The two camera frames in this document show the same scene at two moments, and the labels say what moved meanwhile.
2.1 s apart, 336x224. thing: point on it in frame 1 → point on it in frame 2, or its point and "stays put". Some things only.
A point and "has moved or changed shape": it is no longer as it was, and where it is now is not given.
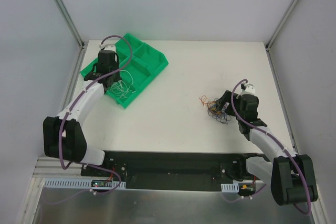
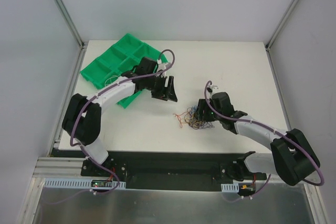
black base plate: [174, 170] stays put
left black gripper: [113, 80] → [163, 87]
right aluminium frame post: [290, 9] stays put
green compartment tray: [147, 62] stays put
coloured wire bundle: [213, 110] has moved or changed shape
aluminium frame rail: [48, 167] stays put
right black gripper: [227, 99] → [201, 111]
